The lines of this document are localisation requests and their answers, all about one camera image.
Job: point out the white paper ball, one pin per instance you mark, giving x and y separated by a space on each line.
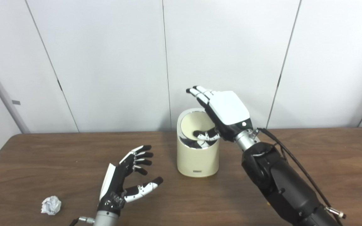
51 205

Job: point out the cream round bin lid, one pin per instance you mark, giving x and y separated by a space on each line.
190 125

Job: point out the cream-colored bin body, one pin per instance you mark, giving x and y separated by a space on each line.
196 160

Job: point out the black bin liner bag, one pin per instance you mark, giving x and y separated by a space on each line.
196 145

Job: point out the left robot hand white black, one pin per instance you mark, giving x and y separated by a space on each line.
115 185

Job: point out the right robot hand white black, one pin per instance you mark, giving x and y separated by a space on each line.
228 110

